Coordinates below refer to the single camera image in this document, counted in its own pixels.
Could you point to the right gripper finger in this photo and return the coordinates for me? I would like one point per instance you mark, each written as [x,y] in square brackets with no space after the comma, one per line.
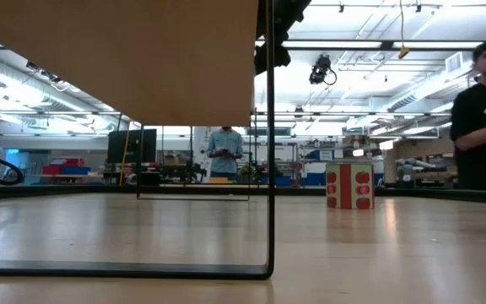
[281,57]

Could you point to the pale teal background robot arm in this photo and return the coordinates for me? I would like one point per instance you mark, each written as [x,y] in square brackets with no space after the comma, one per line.
[412,166]

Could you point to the black background robot arm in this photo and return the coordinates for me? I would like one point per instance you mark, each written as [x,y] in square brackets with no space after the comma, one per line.
[184,172]

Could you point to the wooden shelf with black legs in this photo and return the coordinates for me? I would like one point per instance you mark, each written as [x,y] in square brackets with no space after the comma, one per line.
[120,63]

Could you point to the small background plant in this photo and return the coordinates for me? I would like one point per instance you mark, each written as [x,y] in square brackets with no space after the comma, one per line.
[247,170]

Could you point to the yellow background box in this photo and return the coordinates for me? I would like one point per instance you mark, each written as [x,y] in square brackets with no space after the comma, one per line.
[219,180]

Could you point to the cardboard box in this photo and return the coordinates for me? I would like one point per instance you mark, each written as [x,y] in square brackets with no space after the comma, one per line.
[171,160]

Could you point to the black monitor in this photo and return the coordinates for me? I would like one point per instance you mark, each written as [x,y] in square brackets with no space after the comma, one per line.
[133,145]

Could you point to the yellow pole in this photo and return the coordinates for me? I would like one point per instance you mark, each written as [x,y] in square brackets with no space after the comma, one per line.
[124,162]

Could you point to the blue storage bin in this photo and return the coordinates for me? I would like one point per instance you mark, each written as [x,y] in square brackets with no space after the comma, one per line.
[76,170]

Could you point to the red storage bin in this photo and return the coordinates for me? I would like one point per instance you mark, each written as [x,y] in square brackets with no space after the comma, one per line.
[51,169]

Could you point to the black overhead camera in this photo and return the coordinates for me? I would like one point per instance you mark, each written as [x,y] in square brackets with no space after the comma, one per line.
[320,69]

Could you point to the black overhead rig frame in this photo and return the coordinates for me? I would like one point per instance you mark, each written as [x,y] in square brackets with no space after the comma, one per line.
[388,45]

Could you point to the black metal table frame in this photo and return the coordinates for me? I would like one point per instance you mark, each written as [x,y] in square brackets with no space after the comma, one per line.
[78,191]

